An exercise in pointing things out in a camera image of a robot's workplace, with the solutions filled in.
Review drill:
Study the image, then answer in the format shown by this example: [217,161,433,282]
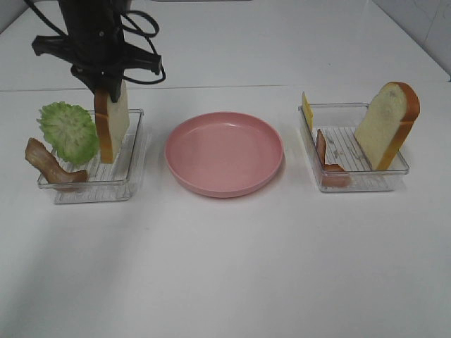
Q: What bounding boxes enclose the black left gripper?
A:
[32,27,163,103]

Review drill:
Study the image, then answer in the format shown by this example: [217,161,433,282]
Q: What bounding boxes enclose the bread slice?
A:
[94,80,130,163]
[354,82,420,171]

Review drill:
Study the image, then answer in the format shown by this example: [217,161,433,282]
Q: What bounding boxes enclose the green lettuce leaf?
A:
[37,101,99,165]

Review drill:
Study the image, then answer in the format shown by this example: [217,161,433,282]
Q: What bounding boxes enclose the brown bacon strip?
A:
[25,137,89,184]

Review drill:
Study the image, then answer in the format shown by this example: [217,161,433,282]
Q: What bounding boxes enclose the yellow cheese slice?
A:
[302,92,314,131]

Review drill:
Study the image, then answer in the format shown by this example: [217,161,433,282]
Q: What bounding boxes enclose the red bacon strip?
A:
[316,129,350,188]

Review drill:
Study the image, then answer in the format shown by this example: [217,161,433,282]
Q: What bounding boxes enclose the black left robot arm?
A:
[26,1,166,102]

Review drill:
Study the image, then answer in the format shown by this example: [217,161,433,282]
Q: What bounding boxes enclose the clear left plastic tray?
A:
[37,109,148,204]

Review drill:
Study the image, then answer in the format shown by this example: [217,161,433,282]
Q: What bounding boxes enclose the clear plastic tray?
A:
[37,109,148,204]
[298,103,409,192]

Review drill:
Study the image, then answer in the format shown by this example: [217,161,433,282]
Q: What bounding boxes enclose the pink round plate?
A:
[165,112,284,198]

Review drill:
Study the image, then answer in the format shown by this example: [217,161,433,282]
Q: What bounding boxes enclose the clear right plastic tray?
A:
[298,103,409,192]

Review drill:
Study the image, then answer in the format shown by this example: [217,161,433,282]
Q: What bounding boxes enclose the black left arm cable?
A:
[23,0,167,85]

